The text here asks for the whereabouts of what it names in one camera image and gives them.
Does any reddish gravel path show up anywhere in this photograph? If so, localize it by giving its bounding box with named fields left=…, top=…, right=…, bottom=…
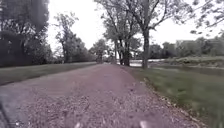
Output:
left=0, top=63, right=204, bottom=128

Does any clump of trees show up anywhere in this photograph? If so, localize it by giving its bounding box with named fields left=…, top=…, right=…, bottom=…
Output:
left=99, top=6, right=143, bottom=67

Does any large tree with forked trunk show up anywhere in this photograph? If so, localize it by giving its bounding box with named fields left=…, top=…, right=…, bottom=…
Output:
left=96, top=0, right=194, bottom=70

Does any row of trees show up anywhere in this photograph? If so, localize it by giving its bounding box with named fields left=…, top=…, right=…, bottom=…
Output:
left=51, top=11, right=113, bottom=65

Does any wooded bank with buildings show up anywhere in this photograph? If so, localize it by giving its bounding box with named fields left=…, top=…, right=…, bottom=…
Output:
left=146, top=35, right=224, bottom=60

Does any grass strip beside hedge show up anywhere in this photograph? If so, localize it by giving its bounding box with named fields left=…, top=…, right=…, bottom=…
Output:
left=0, top=61, right=98, bottom=86

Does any dark tall hedge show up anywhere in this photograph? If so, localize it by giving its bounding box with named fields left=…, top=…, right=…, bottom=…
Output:
left=0, top=0, right=54, bottom=69

